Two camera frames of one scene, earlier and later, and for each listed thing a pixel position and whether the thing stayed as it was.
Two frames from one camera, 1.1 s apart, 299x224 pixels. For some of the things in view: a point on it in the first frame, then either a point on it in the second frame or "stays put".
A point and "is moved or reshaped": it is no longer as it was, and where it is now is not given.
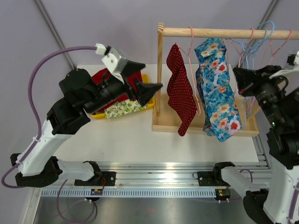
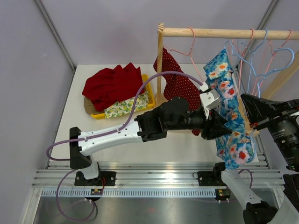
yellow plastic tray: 145,80 stays put
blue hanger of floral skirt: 252,51 → 253,144
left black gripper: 145,91 → 213,127
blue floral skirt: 221,116 is moved or reshaped
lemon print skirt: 122,108 stays put
